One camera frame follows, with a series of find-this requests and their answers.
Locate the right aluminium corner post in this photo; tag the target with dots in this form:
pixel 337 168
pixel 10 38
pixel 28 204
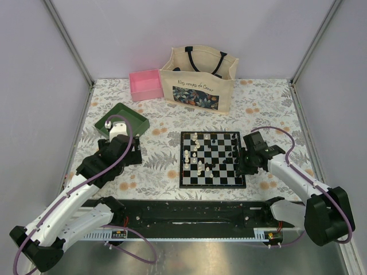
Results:
pixel 336 4

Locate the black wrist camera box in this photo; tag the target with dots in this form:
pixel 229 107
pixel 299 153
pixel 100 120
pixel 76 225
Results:
pixel 255 145

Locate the left aluminium corner post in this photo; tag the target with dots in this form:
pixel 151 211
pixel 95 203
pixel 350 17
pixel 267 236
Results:
pixel 58 21

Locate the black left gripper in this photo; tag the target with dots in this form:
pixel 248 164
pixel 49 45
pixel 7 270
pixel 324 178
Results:
pixel 135 157

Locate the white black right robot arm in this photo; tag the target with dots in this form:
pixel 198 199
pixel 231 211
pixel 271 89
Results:
pixel 325 213

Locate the black white chess board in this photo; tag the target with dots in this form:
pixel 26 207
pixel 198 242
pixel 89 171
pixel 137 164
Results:
pixel 219 155

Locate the pink plastic box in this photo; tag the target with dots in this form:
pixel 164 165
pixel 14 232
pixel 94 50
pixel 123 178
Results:
pixel 145 85

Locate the white slotted cable duct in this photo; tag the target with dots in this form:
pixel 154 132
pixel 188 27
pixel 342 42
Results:
pixel 106 235

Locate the aluminium corner post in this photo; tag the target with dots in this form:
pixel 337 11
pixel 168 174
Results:
pixel 58 21
pixel 336 4

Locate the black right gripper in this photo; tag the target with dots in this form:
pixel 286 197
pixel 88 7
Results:
pixel 242 168

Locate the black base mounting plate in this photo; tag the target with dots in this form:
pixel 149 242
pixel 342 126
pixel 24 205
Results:
pixel 239 214

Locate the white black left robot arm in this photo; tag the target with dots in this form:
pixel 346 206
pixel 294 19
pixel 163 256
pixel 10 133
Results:
pixel 44 241

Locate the beige canvas tote bag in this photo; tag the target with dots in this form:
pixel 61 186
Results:
pixel 199 77

